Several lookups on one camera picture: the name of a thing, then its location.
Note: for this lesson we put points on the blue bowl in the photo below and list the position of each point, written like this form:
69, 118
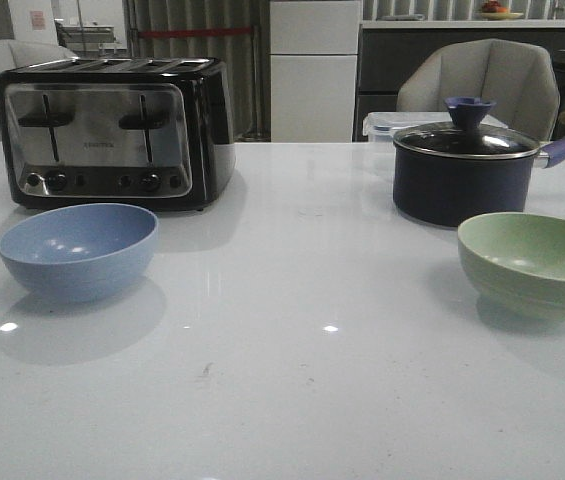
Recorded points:
81, 253

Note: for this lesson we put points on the green bowl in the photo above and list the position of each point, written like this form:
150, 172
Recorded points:
516, 260

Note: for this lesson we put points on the clear plastic storage container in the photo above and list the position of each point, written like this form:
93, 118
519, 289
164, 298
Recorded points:
381, 126

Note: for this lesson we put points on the dark blue saucepan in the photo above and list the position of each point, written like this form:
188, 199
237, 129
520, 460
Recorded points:
446, 191

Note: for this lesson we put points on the black and chrome toaster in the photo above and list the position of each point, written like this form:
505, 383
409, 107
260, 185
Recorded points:
156, 133

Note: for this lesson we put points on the white refrigerator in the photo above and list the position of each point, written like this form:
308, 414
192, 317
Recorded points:
313, 67

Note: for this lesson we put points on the dark kitchen counter cabinet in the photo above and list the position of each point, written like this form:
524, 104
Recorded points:
391, 51

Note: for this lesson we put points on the glass pot lid blue knob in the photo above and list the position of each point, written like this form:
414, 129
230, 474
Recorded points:
466, 136

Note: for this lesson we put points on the grey chair right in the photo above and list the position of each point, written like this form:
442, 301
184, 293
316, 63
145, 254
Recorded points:
519, 77

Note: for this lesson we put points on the fruit plate on counter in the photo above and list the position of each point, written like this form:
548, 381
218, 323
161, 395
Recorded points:
495, 10

